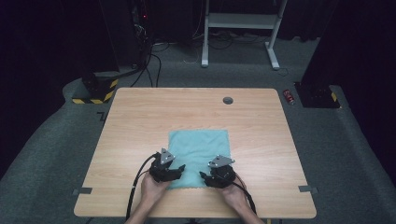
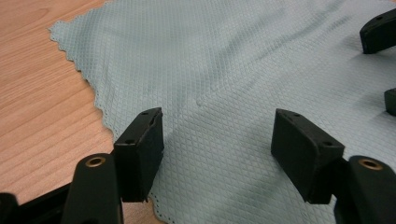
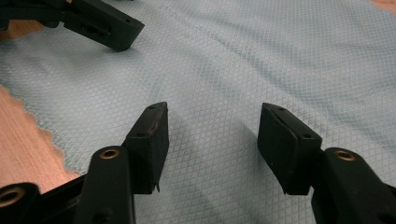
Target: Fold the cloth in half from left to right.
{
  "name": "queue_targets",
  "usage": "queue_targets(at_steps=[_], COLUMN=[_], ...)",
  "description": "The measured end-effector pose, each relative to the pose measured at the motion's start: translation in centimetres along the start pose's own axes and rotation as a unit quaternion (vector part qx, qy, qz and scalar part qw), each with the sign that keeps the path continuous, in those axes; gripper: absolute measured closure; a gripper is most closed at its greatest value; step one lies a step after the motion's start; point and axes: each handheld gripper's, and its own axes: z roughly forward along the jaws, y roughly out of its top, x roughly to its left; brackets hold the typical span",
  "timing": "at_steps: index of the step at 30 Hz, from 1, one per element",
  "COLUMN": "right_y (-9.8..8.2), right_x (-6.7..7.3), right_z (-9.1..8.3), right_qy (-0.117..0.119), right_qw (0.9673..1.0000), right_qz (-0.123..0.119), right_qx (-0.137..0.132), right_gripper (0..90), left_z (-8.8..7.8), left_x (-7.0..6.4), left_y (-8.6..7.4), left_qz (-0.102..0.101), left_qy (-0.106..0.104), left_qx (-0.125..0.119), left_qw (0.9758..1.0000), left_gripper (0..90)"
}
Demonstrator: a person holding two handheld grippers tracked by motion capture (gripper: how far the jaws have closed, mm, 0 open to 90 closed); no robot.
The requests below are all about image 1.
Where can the grey tape strip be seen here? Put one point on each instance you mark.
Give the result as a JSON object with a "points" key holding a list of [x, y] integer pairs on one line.
{"points": [[308, 189], [82, 191]]}

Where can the person's right hand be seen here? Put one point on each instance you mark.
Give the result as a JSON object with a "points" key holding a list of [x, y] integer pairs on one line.
{"points": [[233, 196]]}

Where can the person's left hand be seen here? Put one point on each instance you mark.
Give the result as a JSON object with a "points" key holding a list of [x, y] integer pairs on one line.
{"points": [[152, 191]]}

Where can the black yellow striped base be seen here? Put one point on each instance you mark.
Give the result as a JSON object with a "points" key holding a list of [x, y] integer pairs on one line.
{"points": [[99, 90]]}

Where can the dark equipment with red light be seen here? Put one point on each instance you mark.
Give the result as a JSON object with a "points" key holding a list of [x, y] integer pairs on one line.
{"points": [[141, 31]]}

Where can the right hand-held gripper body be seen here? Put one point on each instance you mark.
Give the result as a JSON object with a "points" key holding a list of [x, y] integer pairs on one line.
{"points": [[224, 175]]}

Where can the grey table grommet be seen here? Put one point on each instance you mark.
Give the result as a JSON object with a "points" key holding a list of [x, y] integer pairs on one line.
{"points": [[228, 100]]}

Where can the small red object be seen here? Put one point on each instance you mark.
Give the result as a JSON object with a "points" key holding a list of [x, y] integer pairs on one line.
{"points": [[288, 96]]}

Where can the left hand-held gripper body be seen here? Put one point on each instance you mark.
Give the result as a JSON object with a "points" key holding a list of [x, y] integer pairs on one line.
{"points": [[160, 172]]}

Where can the black base with yellow corner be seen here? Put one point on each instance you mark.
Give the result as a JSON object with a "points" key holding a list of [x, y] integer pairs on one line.
{"points": [[317, 96]]}

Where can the teal cloth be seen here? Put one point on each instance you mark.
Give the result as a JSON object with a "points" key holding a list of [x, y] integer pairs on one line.
{"points": [[199, 146]]}

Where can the white metal stand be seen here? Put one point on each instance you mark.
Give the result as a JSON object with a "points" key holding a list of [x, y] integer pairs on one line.
{"points": [[241, 21]]}

